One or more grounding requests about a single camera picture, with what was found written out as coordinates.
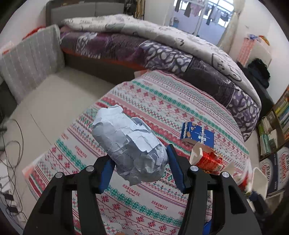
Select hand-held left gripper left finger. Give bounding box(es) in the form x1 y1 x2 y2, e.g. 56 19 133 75
23 156 116 235

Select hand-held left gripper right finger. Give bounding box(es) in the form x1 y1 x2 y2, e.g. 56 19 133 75
166 144 262 235

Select red drink carton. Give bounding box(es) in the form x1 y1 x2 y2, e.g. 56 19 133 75
189 143 236 176

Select white paper ball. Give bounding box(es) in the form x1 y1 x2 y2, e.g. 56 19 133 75
91 104 169 185

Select blue snack box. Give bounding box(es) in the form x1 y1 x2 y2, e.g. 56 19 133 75
180 121 215 149

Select white plastic bin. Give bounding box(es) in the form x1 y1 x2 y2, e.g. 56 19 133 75
248 167 269 200

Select red green patterned cloth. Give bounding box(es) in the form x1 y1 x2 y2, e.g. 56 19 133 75
22 70 252 235

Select small dark blue printed box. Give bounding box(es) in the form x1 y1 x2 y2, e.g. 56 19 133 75
259 157 279 195

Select white power strip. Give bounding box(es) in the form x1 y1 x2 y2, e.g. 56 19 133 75
0 186 20 206

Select black ottoman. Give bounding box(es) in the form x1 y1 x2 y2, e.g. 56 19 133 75
237 62 275 118

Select wooden bookshelf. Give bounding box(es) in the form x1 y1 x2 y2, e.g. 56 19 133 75
257 85 289 157

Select purple patterned blanket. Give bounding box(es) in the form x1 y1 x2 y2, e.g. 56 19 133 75
60 31 262 142

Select pile of dark clothes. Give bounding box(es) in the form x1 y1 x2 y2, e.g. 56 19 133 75
247 58 271 89

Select grey striped pillow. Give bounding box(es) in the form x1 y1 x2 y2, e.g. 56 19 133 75
0 24 66 104

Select white printed quilt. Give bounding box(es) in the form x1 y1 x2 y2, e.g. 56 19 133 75
62 14 262 107

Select white storage box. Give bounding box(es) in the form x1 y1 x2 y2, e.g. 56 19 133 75
237 34 273 66

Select pale curtain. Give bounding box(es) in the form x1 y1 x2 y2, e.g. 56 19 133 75
217 0 246 55

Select clothes drying rack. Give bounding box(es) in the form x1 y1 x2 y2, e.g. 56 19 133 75
173 0 235 39

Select grey bed headboard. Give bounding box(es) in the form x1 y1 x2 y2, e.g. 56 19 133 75
46 0 125 27

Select black cables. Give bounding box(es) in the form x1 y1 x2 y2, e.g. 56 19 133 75
0 119 25 169

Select dark bed frame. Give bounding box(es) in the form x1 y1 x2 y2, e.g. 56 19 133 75
64 52 150 86

